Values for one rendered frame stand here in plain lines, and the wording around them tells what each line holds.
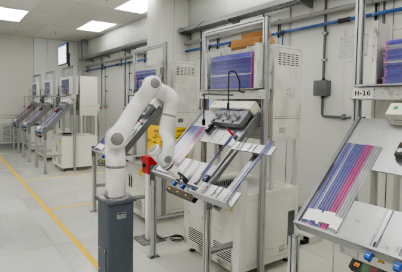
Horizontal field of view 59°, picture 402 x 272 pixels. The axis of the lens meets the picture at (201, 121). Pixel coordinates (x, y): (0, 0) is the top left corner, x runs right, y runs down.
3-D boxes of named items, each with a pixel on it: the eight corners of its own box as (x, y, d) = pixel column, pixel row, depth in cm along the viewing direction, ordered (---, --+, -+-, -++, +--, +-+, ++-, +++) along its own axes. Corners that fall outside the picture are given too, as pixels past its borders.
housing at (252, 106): (259, 122, 260) (249, 108, 254) (218, 119, 300) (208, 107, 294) (265, 114, 263) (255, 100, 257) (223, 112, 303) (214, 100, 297)
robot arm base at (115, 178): (107, 203, 202) (107, 171, 201) (94, 196, 217) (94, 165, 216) (137, 198, 214) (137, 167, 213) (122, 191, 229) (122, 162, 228)
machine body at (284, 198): (235, 283, 253) (237, 197, 249) (183, 249, 310) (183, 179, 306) (296, 260, 290) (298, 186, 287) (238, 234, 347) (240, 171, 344)
